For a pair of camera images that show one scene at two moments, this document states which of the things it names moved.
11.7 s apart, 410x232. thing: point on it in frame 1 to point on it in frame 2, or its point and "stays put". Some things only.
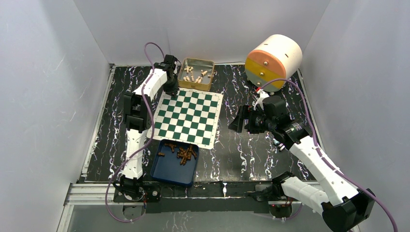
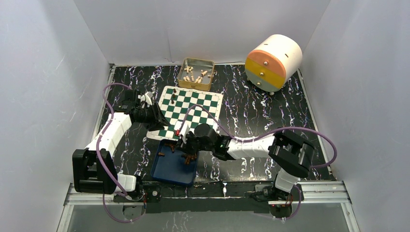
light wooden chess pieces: x=198 y=79 stays put
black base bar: x=200 y=197 stays put
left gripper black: x=173 y=91 to x=158 y=122
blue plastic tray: x=175 y=162 stays put
